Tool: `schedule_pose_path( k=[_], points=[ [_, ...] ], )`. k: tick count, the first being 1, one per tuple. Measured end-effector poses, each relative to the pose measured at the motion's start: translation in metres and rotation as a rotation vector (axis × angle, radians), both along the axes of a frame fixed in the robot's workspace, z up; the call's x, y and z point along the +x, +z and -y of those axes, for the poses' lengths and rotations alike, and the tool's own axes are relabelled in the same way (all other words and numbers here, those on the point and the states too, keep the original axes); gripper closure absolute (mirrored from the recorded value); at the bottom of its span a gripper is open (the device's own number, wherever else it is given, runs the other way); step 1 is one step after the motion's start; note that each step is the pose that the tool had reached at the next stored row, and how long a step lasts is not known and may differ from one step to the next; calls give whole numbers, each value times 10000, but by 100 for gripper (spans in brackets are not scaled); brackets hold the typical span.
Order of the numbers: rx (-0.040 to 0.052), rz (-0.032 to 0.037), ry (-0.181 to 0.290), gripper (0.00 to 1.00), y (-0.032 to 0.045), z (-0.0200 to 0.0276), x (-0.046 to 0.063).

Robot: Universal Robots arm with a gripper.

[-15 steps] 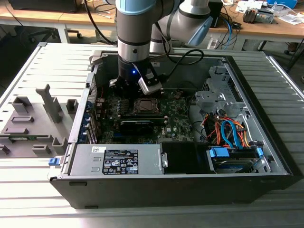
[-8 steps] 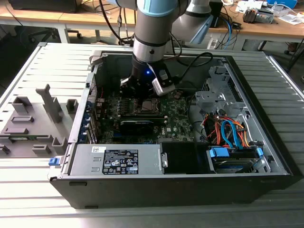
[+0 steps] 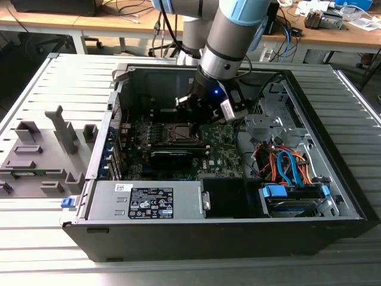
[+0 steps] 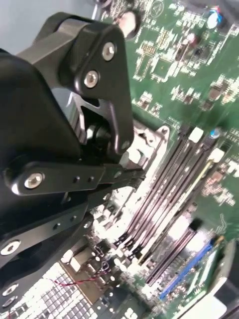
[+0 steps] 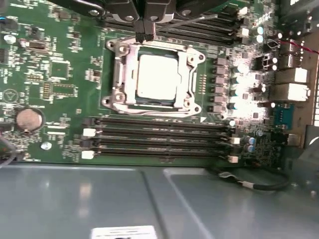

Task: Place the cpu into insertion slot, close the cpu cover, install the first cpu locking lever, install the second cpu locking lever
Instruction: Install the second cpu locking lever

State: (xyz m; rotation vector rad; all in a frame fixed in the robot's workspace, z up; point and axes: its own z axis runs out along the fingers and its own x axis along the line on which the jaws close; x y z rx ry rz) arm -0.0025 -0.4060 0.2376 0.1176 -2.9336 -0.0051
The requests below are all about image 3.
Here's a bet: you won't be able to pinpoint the grey power supply unit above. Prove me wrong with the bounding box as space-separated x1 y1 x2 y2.
85 180 207 222

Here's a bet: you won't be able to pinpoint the black camera cable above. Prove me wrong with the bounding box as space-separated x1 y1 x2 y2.
235 53 283 104

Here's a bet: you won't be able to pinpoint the metal drive cage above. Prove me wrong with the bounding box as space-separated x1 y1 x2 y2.
238 82 313 150

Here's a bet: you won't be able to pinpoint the small metal bracket box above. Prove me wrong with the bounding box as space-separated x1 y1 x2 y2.
323 10 346 30

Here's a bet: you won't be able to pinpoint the green motherboard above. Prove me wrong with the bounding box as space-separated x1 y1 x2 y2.
118 111 248 182

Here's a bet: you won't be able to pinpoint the orange wire bundle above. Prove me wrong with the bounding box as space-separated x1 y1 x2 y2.
257 142 315 187

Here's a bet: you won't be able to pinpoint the black speaker box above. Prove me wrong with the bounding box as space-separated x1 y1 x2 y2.
266 1 280 36

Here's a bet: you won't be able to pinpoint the long black cable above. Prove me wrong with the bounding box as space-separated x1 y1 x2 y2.
235 119 261 181

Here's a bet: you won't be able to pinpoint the black graphics card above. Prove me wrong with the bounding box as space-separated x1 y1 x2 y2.
149 150 194 171

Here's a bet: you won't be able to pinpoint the metal socket cover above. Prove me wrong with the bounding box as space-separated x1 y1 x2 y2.
167 123 201 143

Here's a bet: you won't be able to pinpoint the wooden desk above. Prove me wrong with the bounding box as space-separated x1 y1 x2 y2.
0 0 191 56
261 5 381 65

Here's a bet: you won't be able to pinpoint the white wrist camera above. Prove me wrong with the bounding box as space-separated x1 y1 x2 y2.
219 89 250 122

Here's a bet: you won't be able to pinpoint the silver Intel CPU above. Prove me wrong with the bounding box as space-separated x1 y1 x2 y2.
174 126 193 140

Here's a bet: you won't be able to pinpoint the grey case release latch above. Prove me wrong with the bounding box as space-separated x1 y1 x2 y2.
111 63 134 90

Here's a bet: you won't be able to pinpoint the blue box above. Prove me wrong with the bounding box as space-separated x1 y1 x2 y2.
335 0 373 9

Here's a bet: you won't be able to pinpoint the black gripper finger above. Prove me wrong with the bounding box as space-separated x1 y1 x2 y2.
174 94 199 138
198 109 223 133

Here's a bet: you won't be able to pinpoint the blue hanging cable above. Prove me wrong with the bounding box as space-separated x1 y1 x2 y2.
282 23 299 62

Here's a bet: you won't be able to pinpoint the blue flat wire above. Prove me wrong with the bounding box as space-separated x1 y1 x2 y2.
276 150 303 188

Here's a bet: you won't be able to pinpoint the black PC case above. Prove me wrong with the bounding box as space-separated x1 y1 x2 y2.
61 64 376 263

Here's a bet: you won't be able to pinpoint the black computer box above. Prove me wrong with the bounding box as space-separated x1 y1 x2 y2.
10 0 99 17

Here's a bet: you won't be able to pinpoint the green RAM stick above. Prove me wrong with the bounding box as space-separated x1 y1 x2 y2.
10 169 62 177

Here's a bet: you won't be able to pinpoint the copper finned CPU cooler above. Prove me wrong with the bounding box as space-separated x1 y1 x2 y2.
304 8 324 30

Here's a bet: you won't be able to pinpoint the hard disk in blue carrier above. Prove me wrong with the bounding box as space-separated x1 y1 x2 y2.
258 182 332 219

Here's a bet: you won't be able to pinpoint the grey parts rack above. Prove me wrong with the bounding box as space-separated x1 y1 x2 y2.
0 104 99 200

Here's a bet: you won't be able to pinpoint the white printed papers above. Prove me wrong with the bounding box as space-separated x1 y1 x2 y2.
346 16 381 31

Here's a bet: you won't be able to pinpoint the CPU socket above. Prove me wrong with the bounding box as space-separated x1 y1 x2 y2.
165 122 202 144

